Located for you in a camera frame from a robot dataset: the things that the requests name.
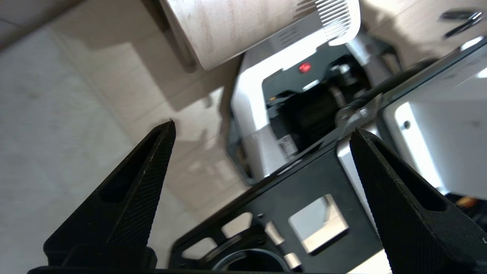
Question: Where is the black torso frame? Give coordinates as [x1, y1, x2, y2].
[169, 38, 487, 274]

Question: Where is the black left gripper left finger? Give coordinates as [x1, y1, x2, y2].
[44, 120, 176, 265]

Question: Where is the robot wheeled base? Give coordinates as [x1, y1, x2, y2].
[228, 23, 385, 185]

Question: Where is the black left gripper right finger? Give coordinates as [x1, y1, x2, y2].
[349, 127, 487, 274]

